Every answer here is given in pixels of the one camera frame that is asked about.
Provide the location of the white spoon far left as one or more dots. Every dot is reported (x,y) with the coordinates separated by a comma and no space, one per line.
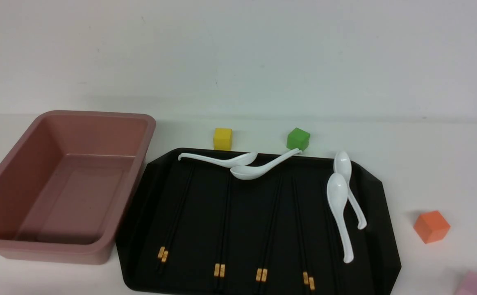
(241,160)

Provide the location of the white spoon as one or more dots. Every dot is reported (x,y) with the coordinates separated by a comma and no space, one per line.
(337,196)
(343,166)
(241,160)
(254,172)

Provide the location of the yellow cube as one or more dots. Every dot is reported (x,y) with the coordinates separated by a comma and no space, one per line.
(223,139)

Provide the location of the white spoon centre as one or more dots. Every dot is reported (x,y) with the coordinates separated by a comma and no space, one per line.
(254,172)

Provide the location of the green cube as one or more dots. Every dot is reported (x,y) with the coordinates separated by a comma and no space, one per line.
(298,139)

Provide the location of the black plastic tray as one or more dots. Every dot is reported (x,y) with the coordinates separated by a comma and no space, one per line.
(168,240)

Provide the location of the white spoon right rear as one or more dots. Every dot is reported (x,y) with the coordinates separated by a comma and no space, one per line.
(343,166)

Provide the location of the white spoon right front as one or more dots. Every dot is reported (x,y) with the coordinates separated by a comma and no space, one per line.
(337,196)

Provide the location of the pink plastic bin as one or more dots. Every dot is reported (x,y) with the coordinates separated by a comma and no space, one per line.
(66,184)

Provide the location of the orange cube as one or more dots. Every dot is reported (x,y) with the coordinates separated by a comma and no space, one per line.
(431,226)

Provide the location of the pink cube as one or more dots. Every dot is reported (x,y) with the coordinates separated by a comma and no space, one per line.
(468,284)

